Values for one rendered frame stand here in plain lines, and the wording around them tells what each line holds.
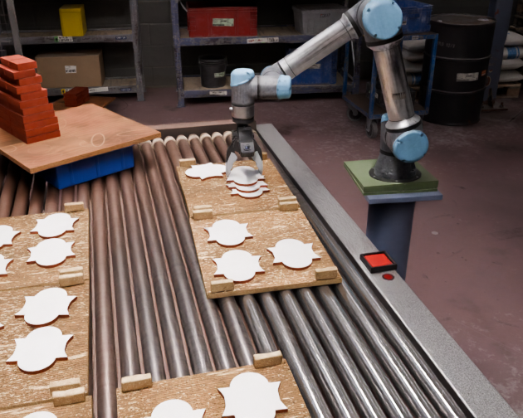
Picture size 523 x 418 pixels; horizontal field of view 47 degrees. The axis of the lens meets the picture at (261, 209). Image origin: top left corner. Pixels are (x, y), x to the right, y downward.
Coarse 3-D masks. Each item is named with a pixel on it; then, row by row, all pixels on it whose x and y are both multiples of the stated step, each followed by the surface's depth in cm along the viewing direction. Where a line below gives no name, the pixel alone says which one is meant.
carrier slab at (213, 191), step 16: (224, 176) 213; (272, 176) 213; (192, 192) 201; (208, 192) 201; (224, 192) 201; (272, 192) 201; (288, 192) 201; (192, 208) 190; (224, 208) 190; (240, 208) 190; (256, 208) 190; (272, 208) 191
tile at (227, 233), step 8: (216, 224) 179; (224, 224) 179; (232, 224) 179; (240, 224) 179; (208, 232) 175; (216, 232) 174; (224, 232) 174; (232, 232) 174; (240, 232) 174; (208, 240) 171; (216, 240) 171; (224, 240) 171; (232, 240) 171; (240, 240) 171
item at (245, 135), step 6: (246, 126) 199; (240, 132) 197; (246, 132) 198; (240, 138) 196; (246, 138) 196; (252, 138) 196; (240, 144) 194; (246, 144) 194; (252, 144) 195; (240, 150) 194; (246, 150) 193; (252, 150) 193; (246, 156) 194; (252, 156) 195
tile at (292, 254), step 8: (288, 240) 171; (296, 240) 171; (272, 248) 167; (280, 248) 167; (288, 248) 167; (296, 248) 167; (304, 248) 167; (280, 256) 163; (288, 256) 163; (296, 256) 163; (304, 256) 163; (312, 256) 163; (280, 264) 161; (288, 264) 159; (296, 264) 159; (304, 264) 159
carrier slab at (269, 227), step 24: (216, 216) 185; (240, 216) 185; (264, 216) 185; (288, 216) 185; (264, 240) 173; (312, 240) 173; (264, 264) 161; (312, 264) 161; (240, 288) 151; (264, 288) 152; (288, 288) 153
